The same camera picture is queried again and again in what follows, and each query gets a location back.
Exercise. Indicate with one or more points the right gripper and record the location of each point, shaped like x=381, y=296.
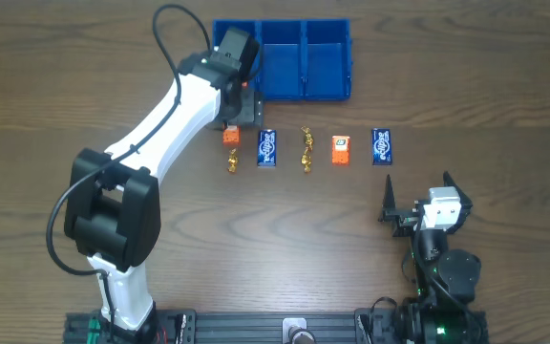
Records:
x=404, y=222

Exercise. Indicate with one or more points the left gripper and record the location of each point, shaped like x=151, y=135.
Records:
x=251, y=110

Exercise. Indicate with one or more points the blue candy pack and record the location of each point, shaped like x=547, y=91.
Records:
x=382, y=146
x=266, y=148

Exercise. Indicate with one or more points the gold candy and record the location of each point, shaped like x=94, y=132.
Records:
x=308, y=138
x=306, y=161
x=232, y=161

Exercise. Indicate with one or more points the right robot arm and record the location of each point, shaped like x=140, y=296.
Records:
x=459, y=277

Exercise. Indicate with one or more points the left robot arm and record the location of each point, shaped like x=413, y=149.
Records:
x=194, y=105

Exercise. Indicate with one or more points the blue tray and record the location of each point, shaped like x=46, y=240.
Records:
x=323, y=71

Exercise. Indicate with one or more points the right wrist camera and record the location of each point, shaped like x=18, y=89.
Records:
x=442, y=208

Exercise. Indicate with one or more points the mounting rail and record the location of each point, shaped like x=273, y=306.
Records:
x=246, y=327

